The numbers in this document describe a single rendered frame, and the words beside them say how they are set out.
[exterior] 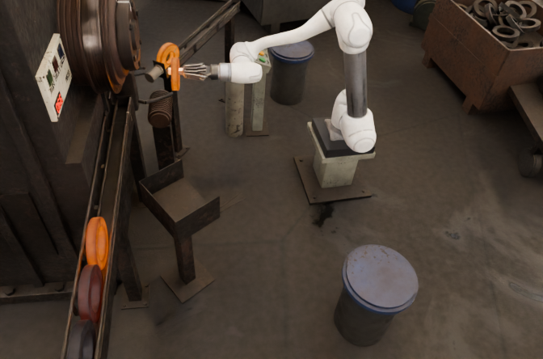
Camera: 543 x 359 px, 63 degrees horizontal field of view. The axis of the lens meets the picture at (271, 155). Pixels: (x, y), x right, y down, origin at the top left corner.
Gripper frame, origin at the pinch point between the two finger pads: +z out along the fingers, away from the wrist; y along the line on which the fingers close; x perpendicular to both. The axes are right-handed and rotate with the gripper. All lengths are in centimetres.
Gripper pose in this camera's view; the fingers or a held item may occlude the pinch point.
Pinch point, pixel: (175, 71)
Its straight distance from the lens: 218.7
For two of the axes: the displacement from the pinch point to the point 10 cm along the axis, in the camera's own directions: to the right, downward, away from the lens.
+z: -9.9, 0.1, -1.7
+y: -1.3, -7.0, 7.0
